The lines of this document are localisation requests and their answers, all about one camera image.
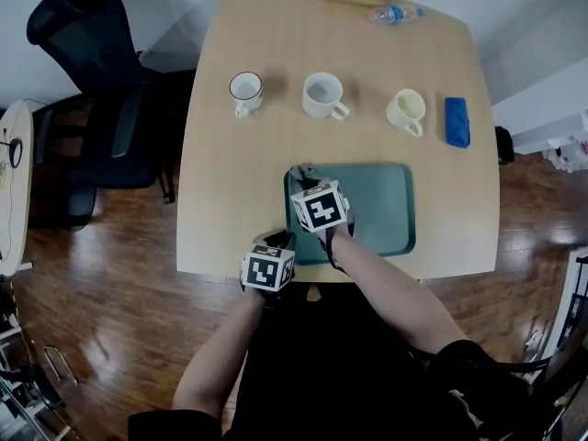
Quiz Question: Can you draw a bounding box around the black office chair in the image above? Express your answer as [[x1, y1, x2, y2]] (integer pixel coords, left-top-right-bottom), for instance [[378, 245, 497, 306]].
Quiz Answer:
[[26, 0, 178, 232]]

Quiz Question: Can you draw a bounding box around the white mug with dark rim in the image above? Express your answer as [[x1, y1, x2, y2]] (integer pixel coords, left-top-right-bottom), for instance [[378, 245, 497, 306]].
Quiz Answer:
[[229, 71, 265, 119]]

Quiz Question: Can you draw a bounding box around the person's right forearm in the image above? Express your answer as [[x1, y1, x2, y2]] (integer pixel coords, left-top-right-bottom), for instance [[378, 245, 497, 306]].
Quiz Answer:
[[326, 223, 469, 356]]

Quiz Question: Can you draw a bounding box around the black cable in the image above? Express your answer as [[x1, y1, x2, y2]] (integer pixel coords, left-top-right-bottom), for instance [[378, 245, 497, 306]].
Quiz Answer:
[[0, 126, 24, 170]]

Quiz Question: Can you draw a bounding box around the person's black clothing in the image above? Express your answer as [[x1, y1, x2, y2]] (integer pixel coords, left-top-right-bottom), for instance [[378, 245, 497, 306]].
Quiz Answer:
[[127, 282, 566, 441]]

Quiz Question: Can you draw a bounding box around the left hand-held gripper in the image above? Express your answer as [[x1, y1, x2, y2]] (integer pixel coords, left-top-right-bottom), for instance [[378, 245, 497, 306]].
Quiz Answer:
[[239, 229, 297, 311]]

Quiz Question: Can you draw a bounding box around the blue cloth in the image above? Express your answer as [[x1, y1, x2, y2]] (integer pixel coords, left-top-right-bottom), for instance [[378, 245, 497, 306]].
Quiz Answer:
[[444, 96, 471, 149]]

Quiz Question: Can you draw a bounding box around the clear plastic water bottle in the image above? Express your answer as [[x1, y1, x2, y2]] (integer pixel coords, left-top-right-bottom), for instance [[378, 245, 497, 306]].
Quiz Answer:
[[368, 5, 426, 25]]

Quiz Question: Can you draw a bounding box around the green plastic tray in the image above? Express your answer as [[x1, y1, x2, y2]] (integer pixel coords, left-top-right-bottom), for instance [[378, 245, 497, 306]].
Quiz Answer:
[[283, 163, 417, 258]]

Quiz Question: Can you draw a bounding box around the round white side table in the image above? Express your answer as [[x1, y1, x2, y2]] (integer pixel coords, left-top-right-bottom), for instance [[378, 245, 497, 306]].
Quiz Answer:
[[0, 99, 34, 277]]

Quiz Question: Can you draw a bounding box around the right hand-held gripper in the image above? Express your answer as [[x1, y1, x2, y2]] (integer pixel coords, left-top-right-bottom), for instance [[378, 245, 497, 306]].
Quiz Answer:
[[288, 164, 356, 270]]

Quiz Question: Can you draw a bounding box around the large white mug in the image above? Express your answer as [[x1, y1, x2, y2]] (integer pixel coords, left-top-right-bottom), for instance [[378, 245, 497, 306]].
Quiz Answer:
[[301, 72, 351, 122]]

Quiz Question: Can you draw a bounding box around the person's left forearm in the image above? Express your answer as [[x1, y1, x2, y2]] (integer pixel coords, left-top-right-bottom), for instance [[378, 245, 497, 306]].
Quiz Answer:
[[171, 287, 267, 420]]

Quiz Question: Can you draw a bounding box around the cream yellow mug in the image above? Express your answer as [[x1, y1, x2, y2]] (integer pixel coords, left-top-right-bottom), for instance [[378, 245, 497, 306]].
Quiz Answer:
[[385, 88, 427, 138]]

